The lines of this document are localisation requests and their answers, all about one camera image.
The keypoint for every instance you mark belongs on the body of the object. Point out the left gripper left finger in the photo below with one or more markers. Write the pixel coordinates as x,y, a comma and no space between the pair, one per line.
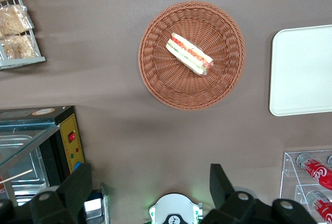
72,187

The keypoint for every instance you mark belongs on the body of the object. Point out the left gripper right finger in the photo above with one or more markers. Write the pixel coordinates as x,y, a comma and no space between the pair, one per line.
223,190

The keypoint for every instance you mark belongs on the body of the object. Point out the triangle sandwich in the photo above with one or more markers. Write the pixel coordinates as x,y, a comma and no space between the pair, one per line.
188,54

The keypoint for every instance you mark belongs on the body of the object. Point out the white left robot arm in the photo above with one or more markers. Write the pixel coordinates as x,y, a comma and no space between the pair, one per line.
173,206

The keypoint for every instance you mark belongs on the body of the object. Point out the round brown wicker basket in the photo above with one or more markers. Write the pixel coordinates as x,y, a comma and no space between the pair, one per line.
181,91

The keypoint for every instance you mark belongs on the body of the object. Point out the tray of packaged snacks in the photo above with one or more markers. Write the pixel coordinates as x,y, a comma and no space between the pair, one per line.
23,62

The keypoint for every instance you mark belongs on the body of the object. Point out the cream plastic tray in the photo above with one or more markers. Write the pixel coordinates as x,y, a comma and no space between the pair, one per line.
301,71

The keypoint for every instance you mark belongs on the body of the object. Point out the black food warmer cabinet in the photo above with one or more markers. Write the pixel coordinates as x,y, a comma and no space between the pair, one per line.
68,151

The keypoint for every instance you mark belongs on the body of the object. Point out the steel warmer pan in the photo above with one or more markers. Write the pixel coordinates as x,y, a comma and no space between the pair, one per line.
23,161
33,195

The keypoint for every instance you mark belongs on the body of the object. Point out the wooden skewer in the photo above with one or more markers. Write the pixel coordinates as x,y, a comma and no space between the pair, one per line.
18,176

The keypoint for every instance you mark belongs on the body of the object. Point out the clear acrylic bottle rack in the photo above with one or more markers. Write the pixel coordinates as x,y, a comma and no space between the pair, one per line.
288,164

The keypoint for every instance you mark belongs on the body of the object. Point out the red cola bottle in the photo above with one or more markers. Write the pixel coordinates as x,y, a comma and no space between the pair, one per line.
321,204
317,172

